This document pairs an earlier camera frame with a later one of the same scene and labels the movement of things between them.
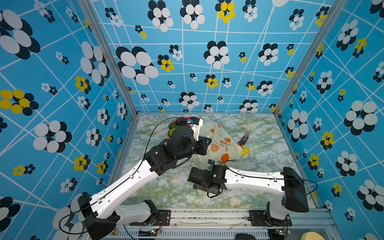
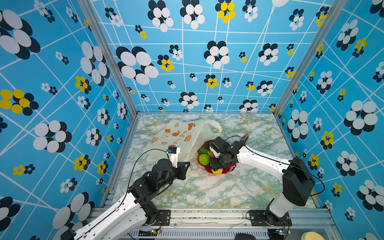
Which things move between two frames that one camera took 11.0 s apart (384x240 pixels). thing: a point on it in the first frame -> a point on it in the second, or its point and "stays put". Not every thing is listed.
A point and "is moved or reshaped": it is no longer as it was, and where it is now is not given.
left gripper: x=204 y=144 -> x=182 y=169
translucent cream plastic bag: x=223 y=148 is moved or reshaped
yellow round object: x=312 y=235 stays put
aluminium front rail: x=230 y=224 stays put
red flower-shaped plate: x=187 y=125 -> x=232 y=166
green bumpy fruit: x=172 y=128 -> x=204 y=159
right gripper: x=197 y=188 -> x=213 y=165
